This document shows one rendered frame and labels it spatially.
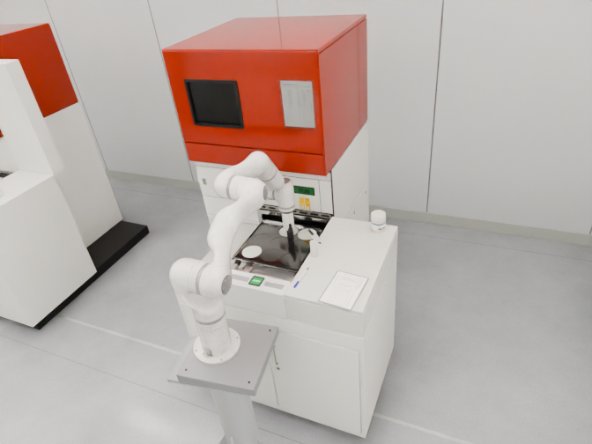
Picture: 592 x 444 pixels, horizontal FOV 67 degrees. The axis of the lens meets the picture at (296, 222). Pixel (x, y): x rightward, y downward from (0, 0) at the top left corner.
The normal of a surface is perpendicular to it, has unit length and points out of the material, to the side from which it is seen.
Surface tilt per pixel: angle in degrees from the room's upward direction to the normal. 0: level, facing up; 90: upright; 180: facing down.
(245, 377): 3
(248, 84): 90
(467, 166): 90
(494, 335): 0
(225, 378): 3
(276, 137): 90
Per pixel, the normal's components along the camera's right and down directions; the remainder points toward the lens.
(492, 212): -0.39, 0.55
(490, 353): -0.10, -0.83
